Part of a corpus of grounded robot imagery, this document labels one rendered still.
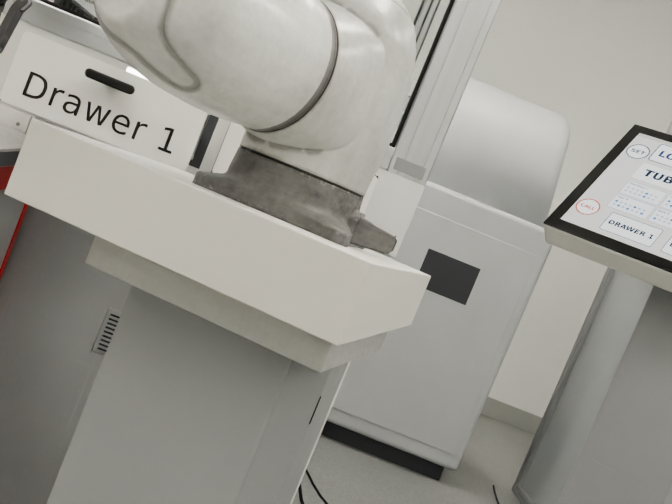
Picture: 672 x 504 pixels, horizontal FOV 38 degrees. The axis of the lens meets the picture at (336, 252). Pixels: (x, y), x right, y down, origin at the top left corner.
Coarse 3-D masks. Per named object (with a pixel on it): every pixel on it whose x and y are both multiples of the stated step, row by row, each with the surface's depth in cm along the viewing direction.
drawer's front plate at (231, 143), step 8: (232, 128) 177; (240, 128) 177; (232, 136) 177; (240, 136) 177; (224, 144) 177; (232, 144) 177; (224, 152) 177; (232, 152) 177; (216, 160) 178; (224, 160) 178; (216, 168) 178; (224, 168) 178; (368, 192) 180; (368, 200) 180; (360, 208) 180
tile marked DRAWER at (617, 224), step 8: (608, 216) 163; (616, 216) 163; (624, 216) 163; (608, 224) 162; (616, 224) 162; (624, 224) 161; (632, 224) 161; (640, 224) 161; (648, 224) 160; (616, 232) 160; (624, 232) 160; (632, 232) 160; (640, 232) 159; (648, 232) 159; (656, 232) 159; (632, 240) 158; (640, 240) 158; (648, 240) 158
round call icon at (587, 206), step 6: (582, 198) 168; (588, 198) 167; (576, 204) 167; (582, 204) 167; (588, 204) 166; (594, 204) 166; (600, 204) 166; (576, 210) 166; (582, 210) 166; (588, 210) 165; (594, 210) 165; (588, 216) 164
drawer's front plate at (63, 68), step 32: (32, 64) 142; (64, 64) 142; (96, 64) 143; (0, 96) 142; (64, 96) 143; (96, 96) 143; (128, 96) 144; (160, 96) 144; (96, 128) 144; (128, 128) 144; (160, 128) 145; (192, 128) 145; (160, 160) 145
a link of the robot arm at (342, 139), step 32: (320, 0) 101; (352, 0) 102; (384, 0) 104; (352, 32) 100; (384, 32) 103; (352, 64) 99; (384, 64) 103; (320, 96) 98; (352, 96) 101; (384, 96) 104; (288, 128) 100; (320, 128) 100; (352, 128) 102; (384, 128) 106; (288, 160) 103; (320, 160) 103; (352, 160) 104; (352, 192) 108
